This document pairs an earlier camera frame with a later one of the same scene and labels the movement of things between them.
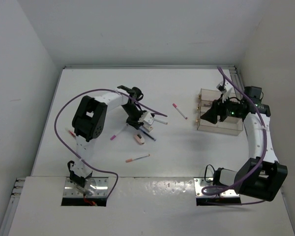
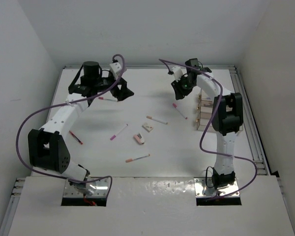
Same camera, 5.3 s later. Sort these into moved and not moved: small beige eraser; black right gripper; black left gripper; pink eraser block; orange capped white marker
Moved: black right gripper; black left gripper
Not moved: pink eraser block; orange capped white marker; small beige eraser
